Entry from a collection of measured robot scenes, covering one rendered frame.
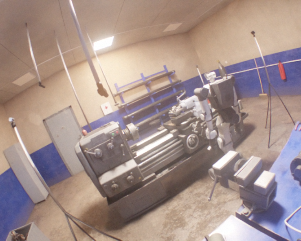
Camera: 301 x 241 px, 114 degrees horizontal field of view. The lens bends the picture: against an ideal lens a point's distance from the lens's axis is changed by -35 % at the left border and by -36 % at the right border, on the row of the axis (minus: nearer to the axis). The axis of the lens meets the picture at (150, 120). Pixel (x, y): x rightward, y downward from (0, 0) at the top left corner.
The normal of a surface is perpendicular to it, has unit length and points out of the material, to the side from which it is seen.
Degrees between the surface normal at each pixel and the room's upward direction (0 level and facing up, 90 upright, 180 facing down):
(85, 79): 90
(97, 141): 90
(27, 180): 90
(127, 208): 90
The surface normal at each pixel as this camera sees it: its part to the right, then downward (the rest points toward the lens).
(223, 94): 0.29, 0.35
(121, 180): 0.36, 0.04
